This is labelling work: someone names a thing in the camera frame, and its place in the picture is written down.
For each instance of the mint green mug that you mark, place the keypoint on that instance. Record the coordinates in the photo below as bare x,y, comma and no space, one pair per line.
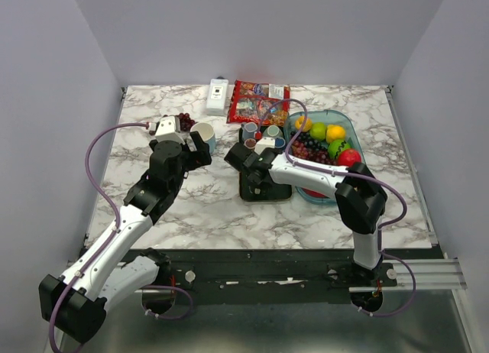
273,131

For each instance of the orange fruit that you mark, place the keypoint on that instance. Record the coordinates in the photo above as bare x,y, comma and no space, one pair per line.
303,124

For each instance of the red grape bunch in container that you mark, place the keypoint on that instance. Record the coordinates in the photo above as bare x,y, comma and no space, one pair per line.
320,156

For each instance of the white rectangular box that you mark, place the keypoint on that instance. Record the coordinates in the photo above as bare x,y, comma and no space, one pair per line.
216,98

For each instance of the dark red grape bunch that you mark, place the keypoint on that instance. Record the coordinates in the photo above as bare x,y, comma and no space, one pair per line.
186,122

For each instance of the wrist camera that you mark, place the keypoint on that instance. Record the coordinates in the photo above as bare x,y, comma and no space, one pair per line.
266,141
166,129

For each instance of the dark blue grape bunch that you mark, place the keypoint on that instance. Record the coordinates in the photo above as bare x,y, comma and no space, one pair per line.
307,141

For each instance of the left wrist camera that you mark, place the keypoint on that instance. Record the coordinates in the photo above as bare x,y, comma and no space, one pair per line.
166,129

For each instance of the green lime fruit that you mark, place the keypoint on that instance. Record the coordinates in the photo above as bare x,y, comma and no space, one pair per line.
318,131

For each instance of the grey blue dotted mug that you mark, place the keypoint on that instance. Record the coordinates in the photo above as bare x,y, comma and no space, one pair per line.
248,130

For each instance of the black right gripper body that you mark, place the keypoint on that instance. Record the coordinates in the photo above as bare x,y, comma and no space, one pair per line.
252,182

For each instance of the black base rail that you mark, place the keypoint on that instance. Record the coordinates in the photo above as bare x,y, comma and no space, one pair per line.
238,277

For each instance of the red dragon fruit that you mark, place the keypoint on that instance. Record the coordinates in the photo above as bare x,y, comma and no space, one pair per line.
314,194

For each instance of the black tray gold rim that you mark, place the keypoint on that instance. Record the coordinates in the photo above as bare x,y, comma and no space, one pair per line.
275,193

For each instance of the aluminium frame rail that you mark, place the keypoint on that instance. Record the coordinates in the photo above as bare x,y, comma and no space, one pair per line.
430,274

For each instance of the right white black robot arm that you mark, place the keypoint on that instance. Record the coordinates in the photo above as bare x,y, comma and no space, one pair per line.
358,194

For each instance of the yellow lemon fruit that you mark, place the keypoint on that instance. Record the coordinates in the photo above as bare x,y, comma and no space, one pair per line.
334,132

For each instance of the teal transparent fruit container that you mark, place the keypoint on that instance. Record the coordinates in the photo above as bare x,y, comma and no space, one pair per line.
328,117

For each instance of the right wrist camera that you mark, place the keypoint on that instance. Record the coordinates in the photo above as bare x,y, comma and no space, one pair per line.
266,141

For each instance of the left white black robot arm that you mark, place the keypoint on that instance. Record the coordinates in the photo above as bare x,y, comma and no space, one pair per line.
78,301

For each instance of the brown striped mug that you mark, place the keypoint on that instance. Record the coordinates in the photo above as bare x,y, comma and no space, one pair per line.
250,143

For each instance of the dark blue mug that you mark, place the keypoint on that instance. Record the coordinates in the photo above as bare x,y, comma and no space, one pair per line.
280,143

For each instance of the red snack bag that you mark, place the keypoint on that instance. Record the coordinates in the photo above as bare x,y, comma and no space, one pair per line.
250,101

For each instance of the light blue hexagonal mug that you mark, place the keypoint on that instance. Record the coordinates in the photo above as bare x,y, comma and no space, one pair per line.
207,134

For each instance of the green striped melon fruit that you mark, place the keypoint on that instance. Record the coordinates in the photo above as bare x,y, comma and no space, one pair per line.
336,147

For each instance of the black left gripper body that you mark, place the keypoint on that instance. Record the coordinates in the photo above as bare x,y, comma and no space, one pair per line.
190,160

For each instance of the red apple fruit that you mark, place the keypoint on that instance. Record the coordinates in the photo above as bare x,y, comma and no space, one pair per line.
348,157

